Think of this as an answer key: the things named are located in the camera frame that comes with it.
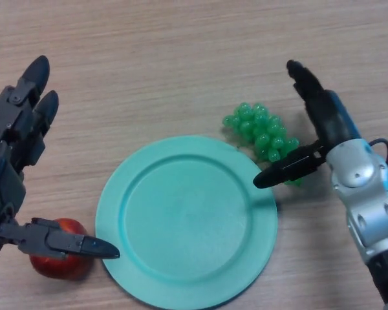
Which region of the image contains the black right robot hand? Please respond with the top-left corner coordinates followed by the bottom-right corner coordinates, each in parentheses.
top-left (252, 59), bottom-right (365, 190)

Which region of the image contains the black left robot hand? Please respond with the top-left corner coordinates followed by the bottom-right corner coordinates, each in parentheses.
top-left (0, 55), bottom-right (121, 261)

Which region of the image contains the green grape bunch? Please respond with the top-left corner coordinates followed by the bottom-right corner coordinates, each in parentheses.
top-left (222, 102), bottom-right (303, 188)

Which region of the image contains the turquoise round plate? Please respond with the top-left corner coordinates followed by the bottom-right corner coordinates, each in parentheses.
top-left (95, 135), bottom-right (279, 309)

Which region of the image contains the red apple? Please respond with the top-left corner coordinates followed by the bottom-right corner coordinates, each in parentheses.
top-left (29, 218), bottom-right (93, 281)

